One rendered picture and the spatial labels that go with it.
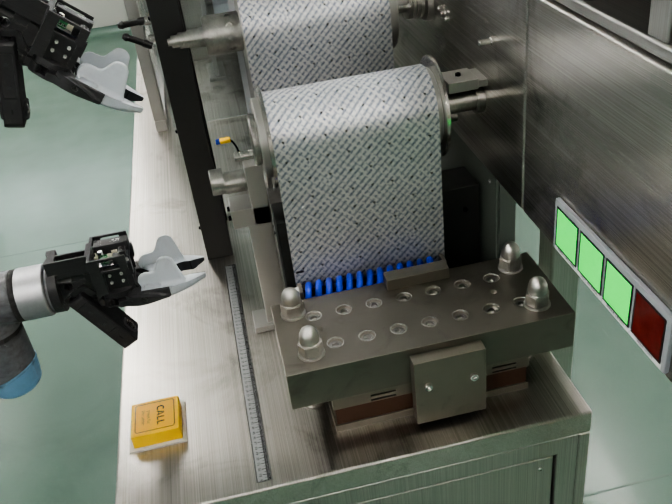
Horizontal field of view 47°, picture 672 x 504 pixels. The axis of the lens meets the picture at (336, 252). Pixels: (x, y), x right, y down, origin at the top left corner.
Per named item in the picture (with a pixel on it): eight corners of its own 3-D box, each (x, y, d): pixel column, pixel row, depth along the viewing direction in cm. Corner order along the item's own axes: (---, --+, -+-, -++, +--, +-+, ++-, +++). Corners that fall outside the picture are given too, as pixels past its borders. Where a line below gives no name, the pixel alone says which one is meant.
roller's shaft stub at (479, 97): (431, 114, 115) (430, 86, 113) (476, 106, 116) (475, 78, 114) (441, 125, 112) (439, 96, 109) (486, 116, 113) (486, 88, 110)
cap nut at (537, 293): (519, 299, 108) (519, 272, 105) (543, 293, 108) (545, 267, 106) (530, 314, 105) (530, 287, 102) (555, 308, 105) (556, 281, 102)
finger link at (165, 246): (197, 232, 110) (134, 249, 108) (206, 265, 114) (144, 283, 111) (193, 222, 113) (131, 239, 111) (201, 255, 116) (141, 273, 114)
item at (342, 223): (296, 289, 117) (278, 182, 107) (443, 258, 120) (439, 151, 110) (297, 291, 117) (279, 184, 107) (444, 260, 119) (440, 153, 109)
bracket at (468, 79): (438, 83, 113) (437, 70, 112) (475, 76, 114) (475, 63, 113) (448, 94, 109) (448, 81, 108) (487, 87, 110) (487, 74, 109)
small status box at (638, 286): (552, 246, 96) (554, 197, 93) (557, 245, 96) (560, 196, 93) (662, 375, 76) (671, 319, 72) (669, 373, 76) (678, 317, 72)
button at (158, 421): (135, 416, 115) (131, 404, 114) (181, 405, 116) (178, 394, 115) (134, 450, 109) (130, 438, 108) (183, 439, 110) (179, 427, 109)
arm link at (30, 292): (27, 331, 107) (34, 298, 113) (60, 324, 107) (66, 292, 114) (8, 287, 103) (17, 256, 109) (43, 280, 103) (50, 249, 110)
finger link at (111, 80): (156, 86, 96) (87, 46, 93) (134, 124, 98) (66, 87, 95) (159, 79, 99) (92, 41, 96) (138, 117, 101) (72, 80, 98)
